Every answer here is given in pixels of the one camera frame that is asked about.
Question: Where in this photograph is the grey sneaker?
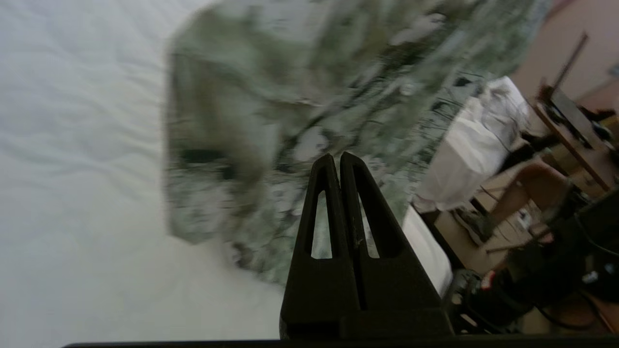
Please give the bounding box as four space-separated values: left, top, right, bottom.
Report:
454 208 496 247

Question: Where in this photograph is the wooden desk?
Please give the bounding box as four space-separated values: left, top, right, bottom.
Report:
532 31 619 191

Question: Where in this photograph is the green floral button shirt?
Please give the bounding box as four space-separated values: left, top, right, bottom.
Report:
164 0 552 286

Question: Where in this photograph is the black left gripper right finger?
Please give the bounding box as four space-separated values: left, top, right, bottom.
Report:
340 152 455 338

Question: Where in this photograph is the person bare leg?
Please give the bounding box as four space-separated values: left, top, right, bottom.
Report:
488 162 569 228

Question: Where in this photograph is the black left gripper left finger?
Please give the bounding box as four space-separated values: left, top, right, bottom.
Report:
280 153 361 339

